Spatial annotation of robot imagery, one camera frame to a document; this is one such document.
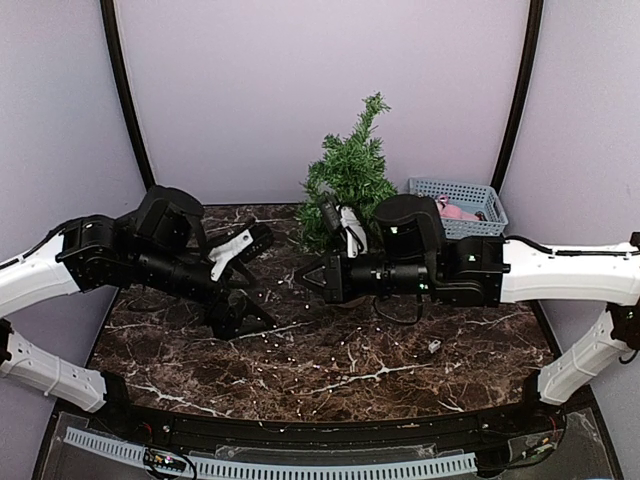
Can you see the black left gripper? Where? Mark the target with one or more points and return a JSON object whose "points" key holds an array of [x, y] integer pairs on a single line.
{"points": [[226, 326]]}

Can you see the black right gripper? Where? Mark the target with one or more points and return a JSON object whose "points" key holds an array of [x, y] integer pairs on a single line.
{"points": [[336, 288]]}

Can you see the small green christmas tree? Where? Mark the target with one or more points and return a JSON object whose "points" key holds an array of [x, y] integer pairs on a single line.
{"points": [[355, 168]]}

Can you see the white battery box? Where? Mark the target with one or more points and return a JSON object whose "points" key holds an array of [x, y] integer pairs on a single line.
{"points": [[434, 346]]}

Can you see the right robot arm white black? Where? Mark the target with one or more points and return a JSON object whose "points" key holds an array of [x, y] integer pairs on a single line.
{"points": [[486, 271]]}

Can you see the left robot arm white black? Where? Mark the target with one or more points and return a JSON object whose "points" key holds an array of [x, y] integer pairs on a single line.
{"points": [[162, 245]]}

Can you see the pink plush ornament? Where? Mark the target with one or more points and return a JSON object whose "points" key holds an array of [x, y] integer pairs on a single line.
{"points": [[453, 212]]}

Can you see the blue plastic basket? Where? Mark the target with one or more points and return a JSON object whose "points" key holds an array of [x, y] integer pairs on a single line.
{"points": [[473, 198]]}

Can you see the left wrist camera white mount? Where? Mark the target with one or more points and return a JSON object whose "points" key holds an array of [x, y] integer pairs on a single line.
{"points": [[243, 244]]}

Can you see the black front rail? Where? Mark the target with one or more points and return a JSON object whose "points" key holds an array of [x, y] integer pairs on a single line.
{"points": [[481, 429]]}

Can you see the grey slotted cable duct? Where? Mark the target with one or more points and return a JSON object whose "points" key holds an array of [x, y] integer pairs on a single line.
{"points": [[249, 463]]}

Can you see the left black frame post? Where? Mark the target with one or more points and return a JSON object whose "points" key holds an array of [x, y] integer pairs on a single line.
{"points": [[124, 92]]}

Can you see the black frame post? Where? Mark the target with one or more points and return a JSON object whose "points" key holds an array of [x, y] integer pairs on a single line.
{"points": [[530, 42], [124, 92]]}

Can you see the right black frame post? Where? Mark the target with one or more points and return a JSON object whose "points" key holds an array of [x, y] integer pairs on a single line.
{"points": [[530, 42]]}

